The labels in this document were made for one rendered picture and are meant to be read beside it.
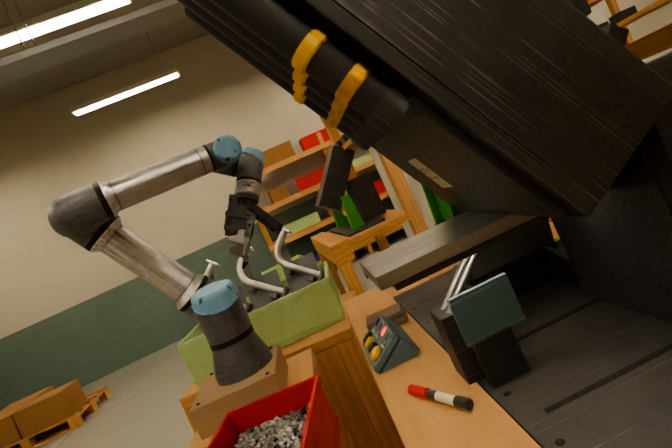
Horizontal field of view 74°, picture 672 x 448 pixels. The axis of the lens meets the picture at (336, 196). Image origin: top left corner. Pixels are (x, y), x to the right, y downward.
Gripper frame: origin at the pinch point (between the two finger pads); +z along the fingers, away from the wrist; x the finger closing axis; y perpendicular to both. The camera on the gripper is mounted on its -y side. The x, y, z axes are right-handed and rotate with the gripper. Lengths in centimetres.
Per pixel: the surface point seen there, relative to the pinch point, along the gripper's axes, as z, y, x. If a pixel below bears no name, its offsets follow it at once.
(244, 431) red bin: 39.9, -4.2, 20.8
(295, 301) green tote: 2.5, -19.3, -43.3
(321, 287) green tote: -2.9, -28.3, -39.7
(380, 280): 17, -18, 72
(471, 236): 11, -29, 75
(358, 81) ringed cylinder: 2, -10, 91
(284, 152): -315, -33, -531
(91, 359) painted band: 14, 235, -711
